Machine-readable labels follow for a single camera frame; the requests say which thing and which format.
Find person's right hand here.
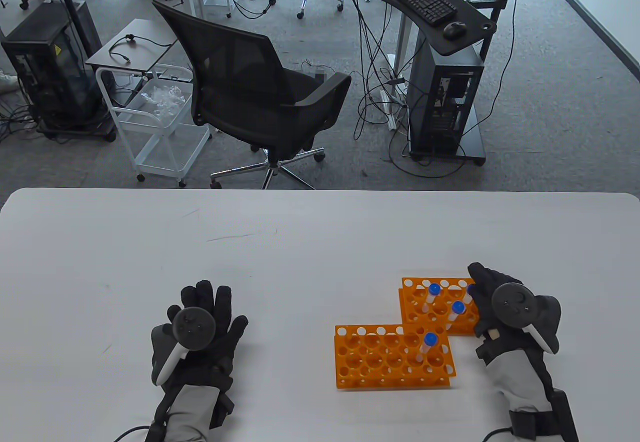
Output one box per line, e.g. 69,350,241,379
467,262,546,363

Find person's left hand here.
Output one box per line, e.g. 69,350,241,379
151,281,249,398

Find orange test tube rack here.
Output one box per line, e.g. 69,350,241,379
398,277,483,335
334,325,457,389

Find person's right forearm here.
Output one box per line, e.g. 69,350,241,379
482,350,556,415

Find person's left forearm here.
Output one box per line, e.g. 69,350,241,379
154,384,221,442

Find black round hand tracker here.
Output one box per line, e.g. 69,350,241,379
491,282,562,355
151,307,217,387

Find black computer tower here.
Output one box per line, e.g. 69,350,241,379
407,30,486,155

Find clear plastic bags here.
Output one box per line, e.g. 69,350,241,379
140,85,187,115

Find black mesh office chair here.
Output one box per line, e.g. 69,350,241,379
151,0,352,190

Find black rolling workstation stand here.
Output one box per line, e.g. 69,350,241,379
372,0,516,166

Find grey side table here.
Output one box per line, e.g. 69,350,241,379
85,18,179,75

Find black glass computer cabinet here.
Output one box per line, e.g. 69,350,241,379
0,0,117,143

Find black stand pole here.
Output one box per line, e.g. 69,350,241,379
46,0,98,113

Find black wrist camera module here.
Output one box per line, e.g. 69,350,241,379
509,390,580,442
209,393,236,430

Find white rolling wire cart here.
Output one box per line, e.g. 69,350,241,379
95,64,212,188

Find bundle of black cables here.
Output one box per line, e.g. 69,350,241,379
345,0,416,140

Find black loose cable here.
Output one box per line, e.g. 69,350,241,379
108,34,173,64

